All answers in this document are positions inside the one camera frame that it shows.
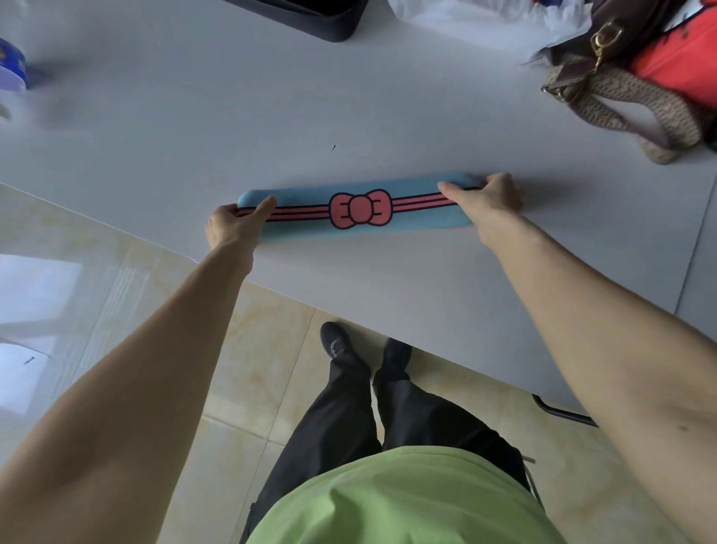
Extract person's left forearm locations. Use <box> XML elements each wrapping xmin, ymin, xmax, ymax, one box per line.
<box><xmin>0</xmin><ymin>238</ymin><xmax>255</xmax><ymax>544</ymax></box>

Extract red cloth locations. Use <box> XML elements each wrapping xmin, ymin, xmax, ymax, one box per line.
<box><xmin>626</xmin><ymin>7</ymin><xmax>717</xmax><ymax>107</ymax></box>

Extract person's green shirt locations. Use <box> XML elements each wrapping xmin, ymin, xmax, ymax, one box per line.
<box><xmin>244</xmin><ymin>446</ymin><xmax>567</xmax><ymax>544</ymax></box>

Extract brown handbag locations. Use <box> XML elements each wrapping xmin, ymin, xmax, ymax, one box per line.
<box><xmin>549</xmin><ymin>0</ymin><xmax>701</xmax><ymax>71</ymax></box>

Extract woven beige bag strap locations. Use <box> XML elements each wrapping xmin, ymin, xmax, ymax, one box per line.
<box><xmin>541</xmin><ymin>53</ymin><xmax>704</xmax><ymax>166</ymax></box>

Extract person's right forearm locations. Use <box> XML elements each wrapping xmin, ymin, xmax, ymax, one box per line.
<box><xmin>475</xmin><ymin>210</ymin><xmax>717</xmax><ymax>544</ymax></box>

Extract white plastic bag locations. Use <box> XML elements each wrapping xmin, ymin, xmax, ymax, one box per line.
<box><xmin>388</xmin><ymin>0</ymin><xmax>593</xmax><ymax>65</ymax></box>

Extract black tray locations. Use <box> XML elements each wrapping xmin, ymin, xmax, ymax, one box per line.
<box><xmin>223</xmin><ymin>0</ymin><xmax>370</xmax><ymax>43</ymax></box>

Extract blue wrist rest pink bow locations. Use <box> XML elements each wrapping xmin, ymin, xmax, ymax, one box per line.
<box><xmin>235</xmin><ymin>171</ymin><xmax>489</xmax><ymax>244</ymax></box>

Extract person's black shoe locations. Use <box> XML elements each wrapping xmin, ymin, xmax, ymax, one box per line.
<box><xmin>320</xmin><ymin>322</ymin><xmax>365</xmax><ymax>371</ymax></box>
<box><xmin>381</xmin><ymin>338</ymin><xmax>413</xmax><ymax>372</ymax></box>

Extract black metal table leg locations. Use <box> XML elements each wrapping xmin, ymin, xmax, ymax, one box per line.
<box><xmin>531</xmin><ymin>394</ymin><xmax>599</xmax><ymax>429</ymax></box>

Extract blue white tape roll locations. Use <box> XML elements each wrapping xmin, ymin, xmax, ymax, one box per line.
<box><xmin>0</xmin><ymin>38</ymin><xmax>30</xmax><ymax>92</ymax></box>

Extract person's right black shoe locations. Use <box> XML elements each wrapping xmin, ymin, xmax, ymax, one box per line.
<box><xmin>381</xmin><ymin>338</ymin><xmax>413</xmax><ymax>372</ymax></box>

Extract person's right hand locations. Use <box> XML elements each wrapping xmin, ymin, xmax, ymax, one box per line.
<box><xmin>437</xmin><ymin>172</ymin><xmax>524</xmax><ymax>226</ymax></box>

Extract person's black trousers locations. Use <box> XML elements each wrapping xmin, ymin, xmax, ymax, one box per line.
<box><xmin>240</xmin><ymin>358</ymin><xmax>532</xmax><ymax>544</ymax></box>

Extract person's left hand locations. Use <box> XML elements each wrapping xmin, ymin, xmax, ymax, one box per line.
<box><xmin>205</xmin><ymin>195</ymin><xmax>277</xmax><ymax>252</ymax></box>

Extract person's left black shoe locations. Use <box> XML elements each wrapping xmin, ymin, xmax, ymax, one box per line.
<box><xmin>320</xmin><ymin>322</ymin><xmax>365</xmax><ymax>371</ymax></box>

